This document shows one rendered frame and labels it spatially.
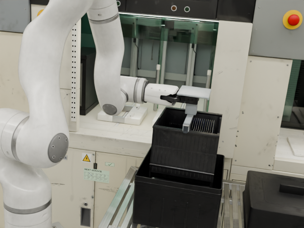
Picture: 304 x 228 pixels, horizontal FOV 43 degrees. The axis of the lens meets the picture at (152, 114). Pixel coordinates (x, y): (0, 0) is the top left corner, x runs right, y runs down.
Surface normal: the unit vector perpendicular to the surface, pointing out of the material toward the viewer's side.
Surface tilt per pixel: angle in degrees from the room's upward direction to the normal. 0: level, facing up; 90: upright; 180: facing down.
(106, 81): 81
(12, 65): 90
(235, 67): 90
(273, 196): 0
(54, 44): 86
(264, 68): 90
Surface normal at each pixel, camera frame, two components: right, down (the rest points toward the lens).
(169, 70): -0.18, 0.29
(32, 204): 0.46, 0.29
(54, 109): 0.85, -0.27
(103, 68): -0.26, -0.13
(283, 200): 0.07, -0.95
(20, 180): 0.23, -0.65
